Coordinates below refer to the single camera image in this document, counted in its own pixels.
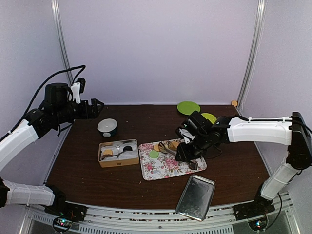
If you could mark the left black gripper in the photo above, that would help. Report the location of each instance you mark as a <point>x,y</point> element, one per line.
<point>94,113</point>

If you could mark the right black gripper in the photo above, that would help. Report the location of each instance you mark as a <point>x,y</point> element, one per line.
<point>185,154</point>

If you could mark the metal tongs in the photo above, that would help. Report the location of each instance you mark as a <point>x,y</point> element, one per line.
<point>193,165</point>

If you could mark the floral rectangular tray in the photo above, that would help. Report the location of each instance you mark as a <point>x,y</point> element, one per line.
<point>165,166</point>

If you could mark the beige cookie tin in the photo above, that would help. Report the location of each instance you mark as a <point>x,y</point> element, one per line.
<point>120,157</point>

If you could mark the black sandwich cookie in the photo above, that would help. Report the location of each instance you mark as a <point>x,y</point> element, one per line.
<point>127,148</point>

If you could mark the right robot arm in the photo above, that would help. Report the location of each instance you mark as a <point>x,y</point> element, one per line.
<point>290,131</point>

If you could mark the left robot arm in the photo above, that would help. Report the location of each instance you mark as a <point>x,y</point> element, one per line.
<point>62,104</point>

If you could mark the white and dark bowl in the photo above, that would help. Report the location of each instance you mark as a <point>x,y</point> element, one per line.
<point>107,127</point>

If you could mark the green cookie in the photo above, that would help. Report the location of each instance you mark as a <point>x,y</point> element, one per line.
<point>154,154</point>

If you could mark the green bowl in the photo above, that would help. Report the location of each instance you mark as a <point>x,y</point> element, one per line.
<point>209,117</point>

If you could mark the green plate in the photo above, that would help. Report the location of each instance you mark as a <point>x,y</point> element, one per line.
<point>188,107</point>

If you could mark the silver metal tin lid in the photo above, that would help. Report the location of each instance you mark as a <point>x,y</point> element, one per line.
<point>196,198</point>

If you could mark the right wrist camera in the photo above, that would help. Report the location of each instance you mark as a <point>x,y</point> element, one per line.
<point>185,135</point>

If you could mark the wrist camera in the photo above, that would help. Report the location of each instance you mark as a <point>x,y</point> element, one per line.
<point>77,88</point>
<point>185,135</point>

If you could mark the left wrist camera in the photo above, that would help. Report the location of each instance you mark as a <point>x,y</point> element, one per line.
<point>77,88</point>

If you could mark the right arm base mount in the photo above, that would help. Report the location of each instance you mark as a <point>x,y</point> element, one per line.
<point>258,207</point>

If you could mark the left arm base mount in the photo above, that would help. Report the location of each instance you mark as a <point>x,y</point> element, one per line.
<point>68,209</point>

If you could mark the left aluminium frame post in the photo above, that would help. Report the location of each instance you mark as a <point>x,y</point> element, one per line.
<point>60,34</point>

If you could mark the aluminium frame post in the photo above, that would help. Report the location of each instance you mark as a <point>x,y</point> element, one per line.
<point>60,34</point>
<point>249,71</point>

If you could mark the front aluminium rail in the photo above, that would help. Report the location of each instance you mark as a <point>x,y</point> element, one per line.
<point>219,220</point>

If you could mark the right aluminium frame post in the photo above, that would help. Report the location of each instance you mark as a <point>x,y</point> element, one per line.
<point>249,71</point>

